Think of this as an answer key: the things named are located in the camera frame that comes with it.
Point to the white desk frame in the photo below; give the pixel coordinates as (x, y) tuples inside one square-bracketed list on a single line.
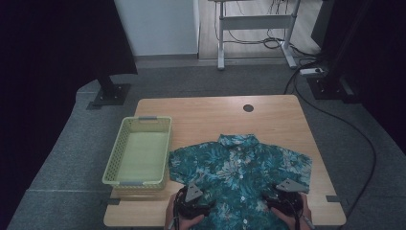
[(255, 21)]

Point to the white cabinet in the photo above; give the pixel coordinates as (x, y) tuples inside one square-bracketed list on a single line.
[(156, 25)]

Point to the teal floral shirt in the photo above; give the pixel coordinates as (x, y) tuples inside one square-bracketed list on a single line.
[(236, 166)]

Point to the dark curtain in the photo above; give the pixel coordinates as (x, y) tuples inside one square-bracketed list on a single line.
[(48, 64), (386, 64)]

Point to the grey tape strip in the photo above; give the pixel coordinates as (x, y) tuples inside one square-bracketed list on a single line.
[(333, 198), (114, 201)]

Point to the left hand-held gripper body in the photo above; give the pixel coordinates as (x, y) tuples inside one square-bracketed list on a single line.
[(191, 204)]

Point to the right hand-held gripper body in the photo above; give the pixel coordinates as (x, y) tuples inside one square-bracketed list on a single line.
[(290, 204)]

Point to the white power strip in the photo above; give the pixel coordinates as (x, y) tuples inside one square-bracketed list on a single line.
[(311, 71)]

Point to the yellow-green plastic basket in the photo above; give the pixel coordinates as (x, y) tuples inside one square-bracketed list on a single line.
[(140, 156)]

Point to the black metal stand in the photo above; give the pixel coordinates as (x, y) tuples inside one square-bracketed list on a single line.
[(325, 87), (110, 94)]

